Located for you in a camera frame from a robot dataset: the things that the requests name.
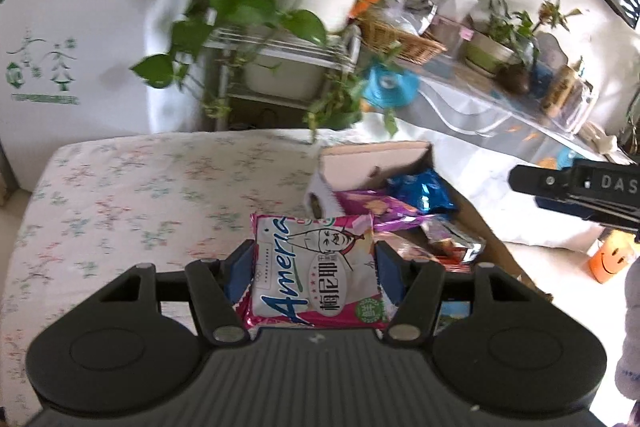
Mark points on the wicker basket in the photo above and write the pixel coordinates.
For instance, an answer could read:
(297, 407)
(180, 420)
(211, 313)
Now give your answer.
(400, 49)

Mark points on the small white object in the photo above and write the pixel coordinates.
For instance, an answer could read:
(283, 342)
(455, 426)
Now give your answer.
(602, 141)

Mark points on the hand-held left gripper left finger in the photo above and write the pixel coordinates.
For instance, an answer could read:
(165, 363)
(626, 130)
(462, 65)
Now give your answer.
(239, 272)

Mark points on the clear plastic bag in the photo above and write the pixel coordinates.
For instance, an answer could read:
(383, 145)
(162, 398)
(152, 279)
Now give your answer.
(400, 14)

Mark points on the cardboard box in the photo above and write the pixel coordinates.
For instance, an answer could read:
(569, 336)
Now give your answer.
(360, 167)

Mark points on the brown cylindrical container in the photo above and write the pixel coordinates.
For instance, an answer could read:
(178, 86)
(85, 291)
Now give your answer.
(557, 92)

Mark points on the purple snack packet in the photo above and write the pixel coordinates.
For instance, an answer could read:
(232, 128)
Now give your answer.
(360, 202)

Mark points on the brown round object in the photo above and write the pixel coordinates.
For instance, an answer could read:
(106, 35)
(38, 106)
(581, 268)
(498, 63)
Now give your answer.
(515, 79)

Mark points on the side table with plastic cover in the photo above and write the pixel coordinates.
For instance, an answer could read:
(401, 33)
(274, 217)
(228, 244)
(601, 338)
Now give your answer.
(475, 112)

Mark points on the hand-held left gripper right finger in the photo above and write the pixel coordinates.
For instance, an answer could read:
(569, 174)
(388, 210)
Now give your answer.
(390, 272)

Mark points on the floral tablecloth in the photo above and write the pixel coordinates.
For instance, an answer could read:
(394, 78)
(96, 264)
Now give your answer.
(125, 207)

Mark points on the person's pale fleece clothing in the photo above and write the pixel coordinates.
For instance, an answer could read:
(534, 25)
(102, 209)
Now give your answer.
(631, 332)

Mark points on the blue printed snack packet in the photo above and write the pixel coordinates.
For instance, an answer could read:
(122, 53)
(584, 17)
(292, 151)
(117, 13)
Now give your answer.
(452, 314)

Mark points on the orange red snack packet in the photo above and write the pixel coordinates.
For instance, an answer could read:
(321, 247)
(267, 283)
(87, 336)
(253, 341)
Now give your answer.
(442, 263)

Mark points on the clear plastic container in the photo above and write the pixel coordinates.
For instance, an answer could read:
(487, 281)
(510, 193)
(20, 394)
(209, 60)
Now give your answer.
(586, 107)

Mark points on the white metal plant rack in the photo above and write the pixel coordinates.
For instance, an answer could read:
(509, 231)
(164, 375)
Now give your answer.
(300, 52)

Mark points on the blue round plastic object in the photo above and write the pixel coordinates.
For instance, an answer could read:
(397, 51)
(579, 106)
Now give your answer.
(387, 87)

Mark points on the blue foil snack packet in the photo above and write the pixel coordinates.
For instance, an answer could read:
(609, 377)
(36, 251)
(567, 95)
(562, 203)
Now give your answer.
(420, 192)

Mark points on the orange smiley face cup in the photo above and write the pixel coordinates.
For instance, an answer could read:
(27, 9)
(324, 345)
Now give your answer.
(607, 262)

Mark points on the small plant in green-white pot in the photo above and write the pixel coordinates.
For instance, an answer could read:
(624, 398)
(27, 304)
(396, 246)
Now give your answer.
(487, 54)

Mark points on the white rectangular planter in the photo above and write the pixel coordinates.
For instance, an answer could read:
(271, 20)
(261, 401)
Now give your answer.
(285, 79)

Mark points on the pink white snack packet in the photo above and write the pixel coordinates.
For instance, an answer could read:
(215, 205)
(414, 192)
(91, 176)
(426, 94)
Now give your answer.
(310, 267)

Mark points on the silver pink snack packet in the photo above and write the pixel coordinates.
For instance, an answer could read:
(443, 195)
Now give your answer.
(455, 242)

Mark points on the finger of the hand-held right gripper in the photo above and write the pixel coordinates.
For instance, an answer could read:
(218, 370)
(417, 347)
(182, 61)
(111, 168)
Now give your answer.
(530, 179)

